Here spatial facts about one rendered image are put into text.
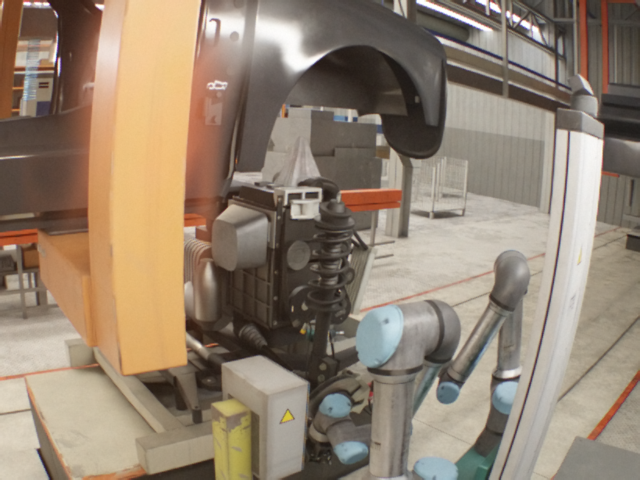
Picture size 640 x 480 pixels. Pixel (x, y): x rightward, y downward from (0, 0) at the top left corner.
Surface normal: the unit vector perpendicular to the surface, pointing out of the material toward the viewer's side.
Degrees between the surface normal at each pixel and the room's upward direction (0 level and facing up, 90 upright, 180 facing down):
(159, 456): 90
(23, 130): 73
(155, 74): 90
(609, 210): 90
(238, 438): 90
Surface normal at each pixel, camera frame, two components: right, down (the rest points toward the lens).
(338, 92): 0.59, 0.19
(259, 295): -0.77, 0.08
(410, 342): 0.41, 0.04
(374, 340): -0.90, -0.10
